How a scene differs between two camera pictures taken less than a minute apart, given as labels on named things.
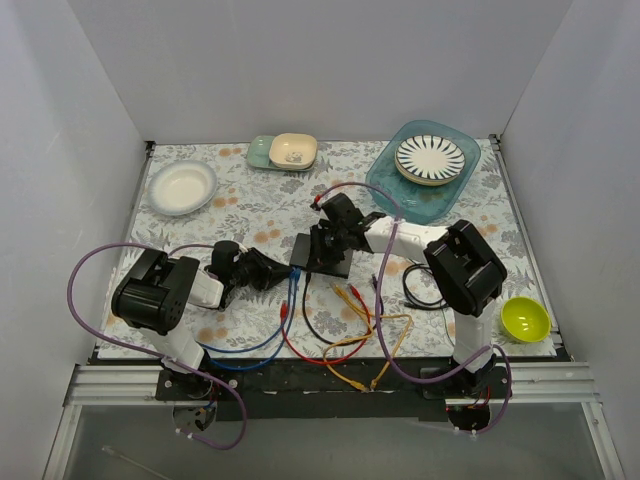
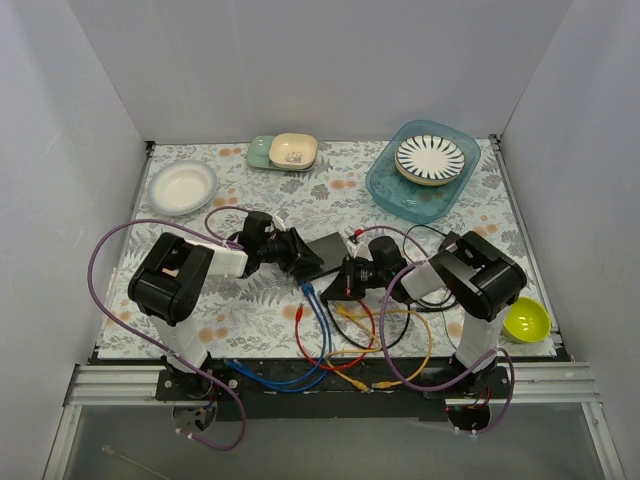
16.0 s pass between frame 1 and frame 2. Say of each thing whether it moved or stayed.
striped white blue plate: stayed
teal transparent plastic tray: stayed
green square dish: stayed
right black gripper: moved
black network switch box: moved
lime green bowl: stayed
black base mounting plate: stayed
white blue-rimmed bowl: stayed
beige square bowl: stayed
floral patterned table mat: stayed
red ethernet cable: moved
